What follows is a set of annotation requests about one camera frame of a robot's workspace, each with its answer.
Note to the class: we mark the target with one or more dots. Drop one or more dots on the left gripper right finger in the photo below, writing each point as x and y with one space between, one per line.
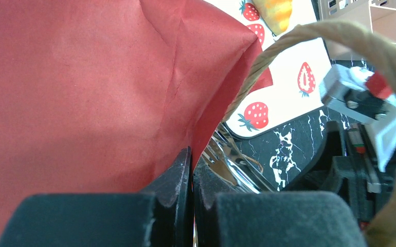
225 217

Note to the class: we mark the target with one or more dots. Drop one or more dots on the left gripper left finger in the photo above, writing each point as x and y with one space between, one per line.
158 215

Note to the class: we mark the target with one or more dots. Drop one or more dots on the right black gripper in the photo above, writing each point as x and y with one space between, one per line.
346 164

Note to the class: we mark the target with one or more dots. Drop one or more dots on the metal tongs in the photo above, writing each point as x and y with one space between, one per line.
226 160

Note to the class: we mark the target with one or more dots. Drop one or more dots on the red brown paper bag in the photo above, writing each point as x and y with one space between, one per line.
101 96

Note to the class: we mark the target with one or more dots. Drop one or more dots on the fake bread loaf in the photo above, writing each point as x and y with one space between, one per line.
276 14

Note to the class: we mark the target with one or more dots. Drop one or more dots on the strawberry print tray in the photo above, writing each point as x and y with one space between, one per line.
289 88

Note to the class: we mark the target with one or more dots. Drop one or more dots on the peach desk organizer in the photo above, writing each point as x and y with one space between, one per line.
377 16

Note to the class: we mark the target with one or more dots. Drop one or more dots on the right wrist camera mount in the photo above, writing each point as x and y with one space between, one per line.
343 90

